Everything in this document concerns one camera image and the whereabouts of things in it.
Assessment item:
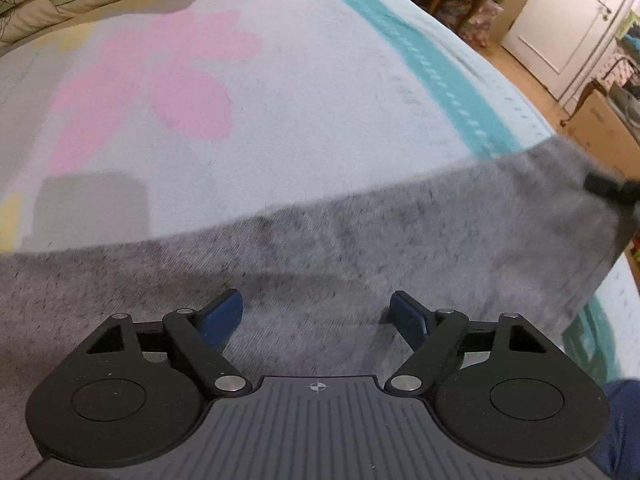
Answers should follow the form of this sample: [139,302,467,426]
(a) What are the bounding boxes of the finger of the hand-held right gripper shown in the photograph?
[583,173,640,212]

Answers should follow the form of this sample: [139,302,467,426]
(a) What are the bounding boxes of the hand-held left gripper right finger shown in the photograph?
[384,290,563,396]

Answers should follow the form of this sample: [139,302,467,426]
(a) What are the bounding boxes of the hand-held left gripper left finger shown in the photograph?
[75,289,253,396]

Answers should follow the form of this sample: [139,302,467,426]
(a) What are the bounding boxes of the grey pants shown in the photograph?
[0,136,635,467]

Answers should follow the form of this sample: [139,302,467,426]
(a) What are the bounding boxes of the cardboard box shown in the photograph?
[559,79,640,177]

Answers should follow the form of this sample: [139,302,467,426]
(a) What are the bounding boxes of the white door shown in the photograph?
[501,0,640,103]

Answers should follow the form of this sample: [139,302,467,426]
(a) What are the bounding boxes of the person's right leg blue jeans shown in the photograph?
[594,379,640,480]

